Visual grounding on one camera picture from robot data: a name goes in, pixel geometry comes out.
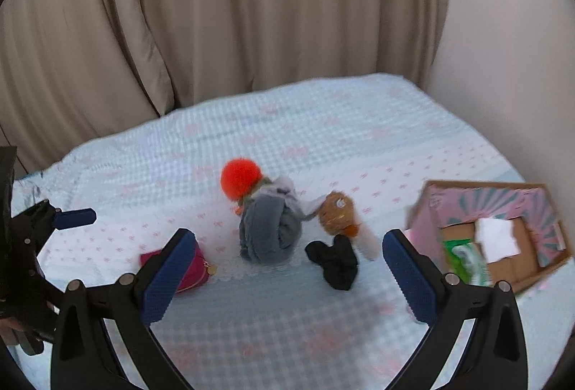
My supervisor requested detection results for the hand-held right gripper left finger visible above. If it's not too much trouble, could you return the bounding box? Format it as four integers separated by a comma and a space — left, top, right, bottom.
50, 228, 198, 390

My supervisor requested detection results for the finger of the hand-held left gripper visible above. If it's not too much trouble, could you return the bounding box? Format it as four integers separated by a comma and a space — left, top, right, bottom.
13, 199, 98, 244

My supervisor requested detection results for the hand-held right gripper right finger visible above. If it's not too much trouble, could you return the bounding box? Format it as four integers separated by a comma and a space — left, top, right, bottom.
382, 229, 529, 390

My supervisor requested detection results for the magenta zip pouch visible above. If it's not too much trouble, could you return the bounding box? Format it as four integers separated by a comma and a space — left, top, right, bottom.
139, 239, 219, 294

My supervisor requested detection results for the black sock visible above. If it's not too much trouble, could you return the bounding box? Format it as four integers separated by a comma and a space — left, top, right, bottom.
304, 234, 359, 292

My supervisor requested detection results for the brown plush toy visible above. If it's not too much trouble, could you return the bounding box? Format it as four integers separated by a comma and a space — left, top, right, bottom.
317, 191, 381, 261

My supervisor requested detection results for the grey knit hat orange pompom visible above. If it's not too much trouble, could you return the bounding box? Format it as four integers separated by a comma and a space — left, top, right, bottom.
220, 157, 325, 269

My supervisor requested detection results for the pink printed cardboard box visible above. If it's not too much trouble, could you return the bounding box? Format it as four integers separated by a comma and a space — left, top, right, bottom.
405, 180, 574, 294

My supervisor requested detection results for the person's left hand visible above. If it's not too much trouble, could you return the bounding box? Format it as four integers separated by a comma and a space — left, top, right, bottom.
0, 317, 25, 348

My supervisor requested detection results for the green packet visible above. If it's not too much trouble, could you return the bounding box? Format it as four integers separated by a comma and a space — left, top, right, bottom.
442, 237, 493, 287

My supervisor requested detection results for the white paper sheet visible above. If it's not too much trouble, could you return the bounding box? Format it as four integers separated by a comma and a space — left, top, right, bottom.
474, 217, 521, 264

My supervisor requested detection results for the light blue bow-print blanket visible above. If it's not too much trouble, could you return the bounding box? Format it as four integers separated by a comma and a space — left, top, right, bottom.
9, 72, 567, 390

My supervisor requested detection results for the beige curtain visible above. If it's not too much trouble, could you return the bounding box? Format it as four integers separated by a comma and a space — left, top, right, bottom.
0, 0, 449, 175

